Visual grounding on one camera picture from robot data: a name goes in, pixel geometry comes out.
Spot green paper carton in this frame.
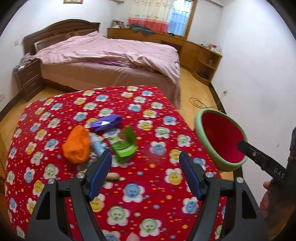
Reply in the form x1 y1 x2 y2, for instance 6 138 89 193
107 126 138 164

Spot dark wooden bed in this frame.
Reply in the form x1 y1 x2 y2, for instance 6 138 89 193
23 19 182 109

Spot white and pink toiletries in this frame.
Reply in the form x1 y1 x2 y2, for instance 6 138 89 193
207 43 222 55

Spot dark wooden nightstand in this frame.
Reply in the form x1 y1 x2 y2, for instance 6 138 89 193
13 59 44 99

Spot window with wooden frame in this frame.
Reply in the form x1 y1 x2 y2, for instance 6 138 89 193
169 0 198 37

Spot purple snack packet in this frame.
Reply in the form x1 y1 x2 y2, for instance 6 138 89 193
90 115 122 132

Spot red floral printed blanket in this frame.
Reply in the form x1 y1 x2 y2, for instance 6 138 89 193
5 85 228 241

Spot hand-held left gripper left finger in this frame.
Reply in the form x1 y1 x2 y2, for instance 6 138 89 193
26 151 112 241

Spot person's right hand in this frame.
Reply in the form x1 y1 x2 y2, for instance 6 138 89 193
260 181 278 218

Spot grey clothes pile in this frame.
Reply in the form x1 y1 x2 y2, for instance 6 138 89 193
129 23 156 36

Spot red bin with green rim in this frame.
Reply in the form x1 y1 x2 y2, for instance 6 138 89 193
194 109 249 172

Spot coiled floor cable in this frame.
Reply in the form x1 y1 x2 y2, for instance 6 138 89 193
189 97 219 109

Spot pile of light clothes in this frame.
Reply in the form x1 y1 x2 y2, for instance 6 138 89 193
14 53 37 70

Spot pink duvet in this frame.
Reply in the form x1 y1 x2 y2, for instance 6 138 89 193
35 31 182 109

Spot long wooden cabinet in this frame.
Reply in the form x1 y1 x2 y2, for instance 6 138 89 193
107 27 223 87

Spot light blue tube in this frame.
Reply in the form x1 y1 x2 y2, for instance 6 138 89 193
90 134 103 158

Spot orange foam fruit net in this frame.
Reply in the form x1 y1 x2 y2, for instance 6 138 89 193
62 126 91 165

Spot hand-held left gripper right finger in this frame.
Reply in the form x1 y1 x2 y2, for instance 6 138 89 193
179 152 270 241

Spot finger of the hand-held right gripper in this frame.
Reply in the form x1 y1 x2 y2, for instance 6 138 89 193
237 140 270 171

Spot cream and red curtain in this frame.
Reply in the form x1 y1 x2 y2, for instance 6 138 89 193
128 0 175 34

